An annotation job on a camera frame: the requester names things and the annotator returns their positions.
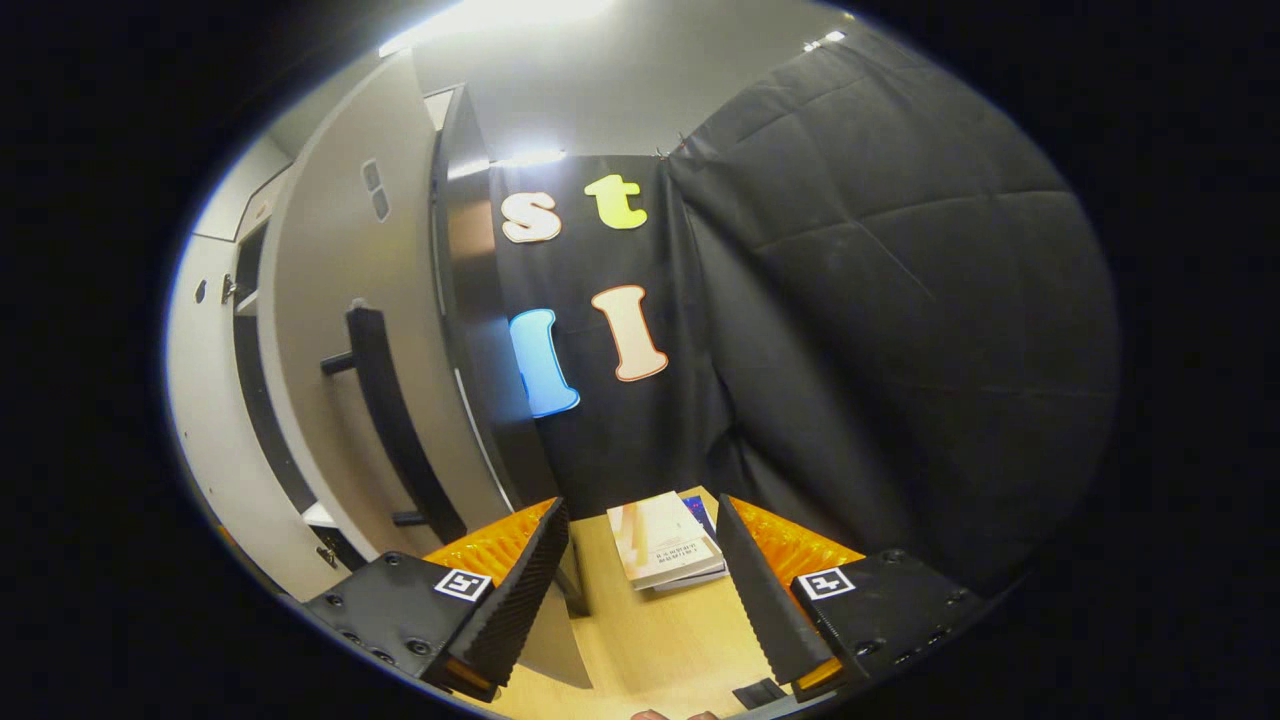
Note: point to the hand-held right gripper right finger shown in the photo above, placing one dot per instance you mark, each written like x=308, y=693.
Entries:
x=765, y=600

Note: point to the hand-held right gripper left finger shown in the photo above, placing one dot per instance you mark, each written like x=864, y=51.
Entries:
x=520, y=600

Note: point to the grey cabinet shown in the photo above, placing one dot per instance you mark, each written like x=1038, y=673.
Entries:
x=470, y=280

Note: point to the grey cabinet door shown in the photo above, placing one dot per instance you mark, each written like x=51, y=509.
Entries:
x=330, y=250
x=210, y=400

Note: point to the grey upper cabinet flap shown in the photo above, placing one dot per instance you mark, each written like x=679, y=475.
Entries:
x=262, y=205

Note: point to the blue book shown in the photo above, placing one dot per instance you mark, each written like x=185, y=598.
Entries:
x=703, y=515

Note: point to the beige book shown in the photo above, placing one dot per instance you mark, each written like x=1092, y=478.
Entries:
x=660, y=540

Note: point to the black backdrop cloth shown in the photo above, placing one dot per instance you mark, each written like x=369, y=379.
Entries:
x=900, y=300

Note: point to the small ceiling light panel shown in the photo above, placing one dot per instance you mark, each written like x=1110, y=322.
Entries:
x=825, y=41
x=532, y=158

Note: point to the large ceiling light panel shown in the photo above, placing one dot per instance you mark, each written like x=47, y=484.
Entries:
x=500, y=18

